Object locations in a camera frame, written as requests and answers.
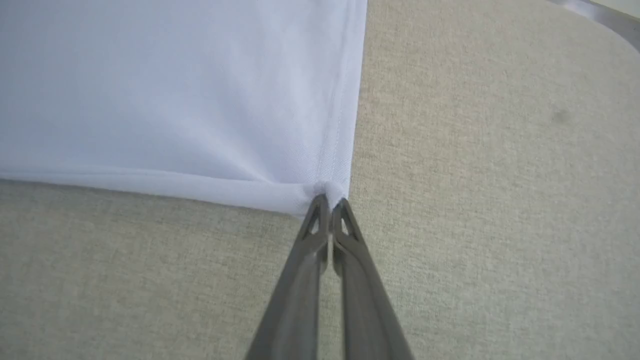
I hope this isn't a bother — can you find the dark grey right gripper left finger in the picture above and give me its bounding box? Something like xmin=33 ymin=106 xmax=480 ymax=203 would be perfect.
xmin=245 ymin=194 xmax=332 ymax=360

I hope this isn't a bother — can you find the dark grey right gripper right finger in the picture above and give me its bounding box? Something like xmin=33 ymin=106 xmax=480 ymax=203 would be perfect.
xmin=330 ymin=198 xmax=415 ymax=360

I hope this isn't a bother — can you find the light blue polo shirt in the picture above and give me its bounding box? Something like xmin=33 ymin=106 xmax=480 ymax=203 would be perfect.
xmin=0 ymin=0 xmax=369 ymax=218

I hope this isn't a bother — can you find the grey fabric sofa cushion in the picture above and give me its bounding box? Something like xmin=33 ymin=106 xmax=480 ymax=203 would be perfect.
xmin=0 ymin=0 xmax=640 ymax=360

